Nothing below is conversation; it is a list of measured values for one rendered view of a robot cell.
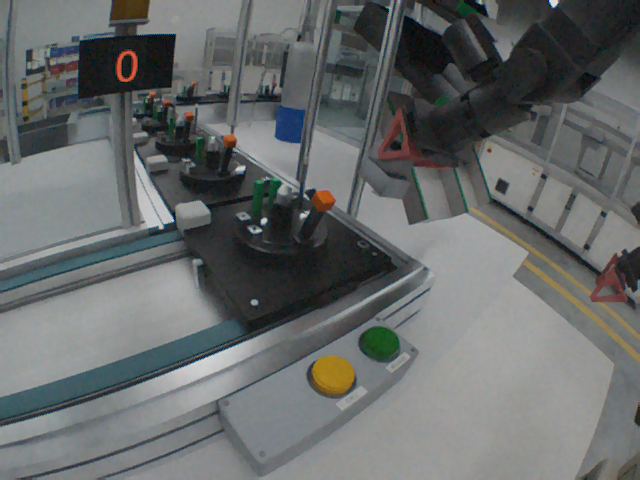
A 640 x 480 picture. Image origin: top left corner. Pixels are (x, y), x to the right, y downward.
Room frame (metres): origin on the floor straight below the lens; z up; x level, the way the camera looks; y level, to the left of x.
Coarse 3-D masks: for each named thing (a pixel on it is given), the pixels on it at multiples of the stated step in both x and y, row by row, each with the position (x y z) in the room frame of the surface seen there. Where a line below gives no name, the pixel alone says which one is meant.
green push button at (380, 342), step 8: (376, 328) 0.23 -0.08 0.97; (384, 328) 0.23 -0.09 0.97; (368, 336) 0.22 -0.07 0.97; (376, 336) 0.22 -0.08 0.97; (384, 336) 0.22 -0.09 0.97; (392, 336) 0.22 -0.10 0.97; (368, 344) 0.21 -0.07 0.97; (376, 344) 0.21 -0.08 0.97; (384, 344) 0.21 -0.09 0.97; (392, 344) 0.21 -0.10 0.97; (368, 352) 0.20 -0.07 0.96; (376, 352) 0.20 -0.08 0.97; (384, 352) 0.20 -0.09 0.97; (392, 352) 0.20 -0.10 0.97
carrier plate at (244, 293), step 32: (224, 224) 0.38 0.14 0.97; (224, 256) 0.30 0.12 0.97; (320, 256) 0.35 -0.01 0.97; (352, 256) 0.36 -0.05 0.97; (384, 256) 0.38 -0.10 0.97; (224, 288) 0.25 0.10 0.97; (256, 288) 0.26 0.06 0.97; (288, 288) 0.27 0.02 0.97; (320, 288) 0.28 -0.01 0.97; (256, 320) 0.21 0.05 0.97
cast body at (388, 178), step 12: (396, 144) 0.41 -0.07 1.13; (372, 156) 0.42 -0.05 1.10; (360, 168) 0.43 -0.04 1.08; (372, 168) 0.41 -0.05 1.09; (384, 168) 0.39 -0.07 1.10; (396, 168) 0.40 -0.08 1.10; (408, 168) 0.41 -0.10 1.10; (372, 180) 0.40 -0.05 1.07; (384, 180) 0.39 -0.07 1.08; (396, 180) 0.39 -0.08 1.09; (408, 180) 0.40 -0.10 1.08; (384, 192) 0.38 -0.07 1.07; (396, 192) 0.39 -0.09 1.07
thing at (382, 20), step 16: (368, 16) 0.64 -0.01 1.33; (384, 16) 0.60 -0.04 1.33; (368, 32) 0.63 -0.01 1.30; (384, 32) 0.60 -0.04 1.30; (416, 32) 0.71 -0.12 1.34; (400, 48) 0.56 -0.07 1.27; (416, 48) 0.70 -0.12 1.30; (432, 48) 0.66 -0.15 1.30; (400, 64) 0.55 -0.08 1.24; (416, 64) 0.65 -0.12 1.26; (432, 64) 0.66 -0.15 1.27; (416, 80) 0.51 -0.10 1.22; (432, 96) 0.48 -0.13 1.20
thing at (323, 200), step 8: (304, 192) 0.34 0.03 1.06; (312, 192) 0.34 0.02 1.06; (320, 192) 0.32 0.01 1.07; (328, 192) 0.33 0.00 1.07; (312, 200) 0.32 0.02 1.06; (320, 200) 0.31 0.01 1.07; (328, 200) 0.32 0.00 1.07; (312, 208) 0.32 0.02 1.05; (320, 208) 0.31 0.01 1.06; (328, 208) 0.32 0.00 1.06; (312, 216) 0.32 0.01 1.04; (320, 216) 0.33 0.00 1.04; (304, 224) 0.33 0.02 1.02; (312, 224) 0.32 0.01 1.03; (304, 232) 0.33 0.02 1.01; (312, 232) 0.34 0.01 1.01
